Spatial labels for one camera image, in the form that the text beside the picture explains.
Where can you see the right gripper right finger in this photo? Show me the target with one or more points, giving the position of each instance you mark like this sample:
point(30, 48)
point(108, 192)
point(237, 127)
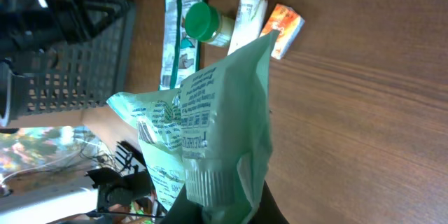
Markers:
point(268, 211)

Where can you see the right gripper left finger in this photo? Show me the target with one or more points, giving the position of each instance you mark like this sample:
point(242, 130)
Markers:
point(183, 211)

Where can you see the mint green wipes packet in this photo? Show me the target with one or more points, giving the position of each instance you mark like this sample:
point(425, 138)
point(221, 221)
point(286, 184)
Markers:
point(210, 137)

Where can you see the teal white wipes pack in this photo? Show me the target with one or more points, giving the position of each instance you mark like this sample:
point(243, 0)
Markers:
point(180, 52)

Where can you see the green lid jar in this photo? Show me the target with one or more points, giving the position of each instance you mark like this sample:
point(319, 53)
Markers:
point(208, 25)

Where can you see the white tube brown cap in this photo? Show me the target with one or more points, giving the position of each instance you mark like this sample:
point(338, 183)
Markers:
point(248, 24)

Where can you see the small orange carton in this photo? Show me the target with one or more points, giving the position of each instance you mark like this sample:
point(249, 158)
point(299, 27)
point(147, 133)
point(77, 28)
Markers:
point(289, 23)

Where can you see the black equipment beyond table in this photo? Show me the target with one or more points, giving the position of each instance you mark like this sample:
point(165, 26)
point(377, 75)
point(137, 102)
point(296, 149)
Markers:
point(126, 191)

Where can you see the grey plastic mesh basket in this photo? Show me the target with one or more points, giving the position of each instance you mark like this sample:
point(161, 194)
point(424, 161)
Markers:
point(77, 66)

